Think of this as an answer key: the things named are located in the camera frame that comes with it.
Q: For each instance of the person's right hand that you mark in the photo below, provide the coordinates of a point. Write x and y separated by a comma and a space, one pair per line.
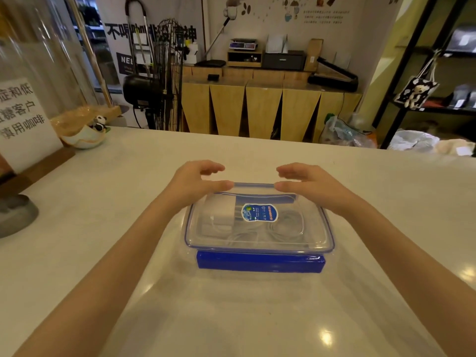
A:
319, 187

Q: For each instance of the person's left hand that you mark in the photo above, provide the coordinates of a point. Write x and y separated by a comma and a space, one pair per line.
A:
187, 185

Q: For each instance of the person's right thumb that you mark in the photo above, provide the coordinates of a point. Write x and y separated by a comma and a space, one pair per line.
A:
285, 187

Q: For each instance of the person's left thumb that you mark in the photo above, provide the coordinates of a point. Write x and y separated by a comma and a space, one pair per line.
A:
222, 186

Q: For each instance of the person's left forearm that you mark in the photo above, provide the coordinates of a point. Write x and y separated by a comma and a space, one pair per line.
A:
111, 271

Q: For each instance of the person's right forearm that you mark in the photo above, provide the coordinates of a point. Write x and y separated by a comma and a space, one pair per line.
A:
405, 263

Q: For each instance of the white charger adapter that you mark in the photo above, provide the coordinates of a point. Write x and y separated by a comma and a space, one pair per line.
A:
221, 213

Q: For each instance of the clear blue-rimmed container lid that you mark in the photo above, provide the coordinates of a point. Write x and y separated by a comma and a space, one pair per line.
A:
260, 234

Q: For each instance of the clear plastic bag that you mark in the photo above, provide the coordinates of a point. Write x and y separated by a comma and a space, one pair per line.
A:
344, 133

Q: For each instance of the blue plastic container base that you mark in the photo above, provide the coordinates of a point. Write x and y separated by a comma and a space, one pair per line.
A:
260, 262

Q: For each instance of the wooden counter cabinet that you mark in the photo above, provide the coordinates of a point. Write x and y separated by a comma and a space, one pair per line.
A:
264, 107

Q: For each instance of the small black device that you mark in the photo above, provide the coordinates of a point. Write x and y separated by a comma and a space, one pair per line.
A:
213, 77

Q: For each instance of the black sealing machine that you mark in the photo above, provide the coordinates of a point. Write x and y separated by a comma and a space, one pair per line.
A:
333, 79

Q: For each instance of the black standing fan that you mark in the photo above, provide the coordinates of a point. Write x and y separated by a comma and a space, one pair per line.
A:
163, 81

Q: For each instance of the black printer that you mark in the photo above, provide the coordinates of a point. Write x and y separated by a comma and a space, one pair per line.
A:
283, 61

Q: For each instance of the small wooden shelf box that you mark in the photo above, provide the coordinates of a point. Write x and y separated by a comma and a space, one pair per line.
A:
243, 58

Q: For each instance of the white plastic bag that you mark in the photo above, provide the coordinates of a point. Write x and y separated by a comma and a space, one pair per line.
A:
412, 141

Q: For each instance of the brown cardboard box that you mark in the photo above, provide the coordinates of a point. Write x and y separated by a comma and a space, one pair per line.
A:
313, 53

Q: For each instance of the white small box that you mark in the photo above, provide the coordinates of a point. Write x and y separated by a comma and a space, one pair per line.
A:
191, 52

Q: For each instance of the panda figurine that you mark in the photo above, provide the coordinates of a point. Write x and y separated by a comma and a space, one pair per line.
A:
99, 123

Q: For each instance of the digital weighing scale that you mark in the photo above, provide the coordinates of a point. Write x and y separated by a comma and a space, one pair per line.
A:
243, 44

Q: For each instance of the white ceramic bowl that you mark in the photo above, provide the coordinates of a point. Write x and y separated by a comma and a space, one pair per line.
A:
83, 139

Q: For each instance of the black metal shelf rack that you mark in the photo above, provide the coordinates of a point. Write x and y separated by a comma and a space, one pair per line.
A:
403, 89

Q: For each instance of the black tote bag with bear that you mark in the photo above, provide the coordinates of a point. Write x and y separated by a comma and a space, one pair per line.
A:
416, 92

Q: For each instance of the wrapped wooden tray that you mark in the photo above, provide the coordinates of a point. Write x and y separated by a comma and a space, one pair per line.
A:
72, 118

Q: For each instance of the metal hand trolley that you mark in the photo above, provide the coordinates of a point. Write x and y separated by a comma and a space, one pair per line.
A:
139, 37

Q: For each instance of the beige plush toy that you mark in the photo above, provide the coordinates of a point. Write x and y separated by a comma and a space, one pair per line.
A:
453, 146

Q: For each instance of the wooden sign base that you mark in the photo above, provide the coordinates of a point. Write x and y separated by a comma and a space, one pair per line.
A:
41, 168

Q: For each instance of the wooden pole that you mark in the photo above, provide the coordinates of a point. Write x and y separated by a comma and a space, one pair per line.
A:
91, 51

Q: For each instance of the white printed banner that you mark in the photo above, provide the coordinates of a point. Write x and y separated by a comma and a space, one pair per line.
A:
115, 31

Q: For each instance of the black packaged item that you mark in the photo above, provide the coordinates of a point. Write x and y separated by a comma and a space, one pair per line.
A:
463, 38
461, 96

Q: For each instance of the white printed sign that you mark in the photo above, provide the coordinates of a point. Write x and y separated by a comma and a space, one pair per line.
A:
24, 122

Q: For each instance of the grey round stand base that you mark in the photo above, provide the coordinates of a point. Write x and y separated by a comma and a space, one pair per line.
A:
15, 215

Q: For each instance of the clear glass cylinder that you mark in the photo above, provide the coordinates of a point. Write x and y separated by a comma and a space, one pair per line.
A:
41, 40

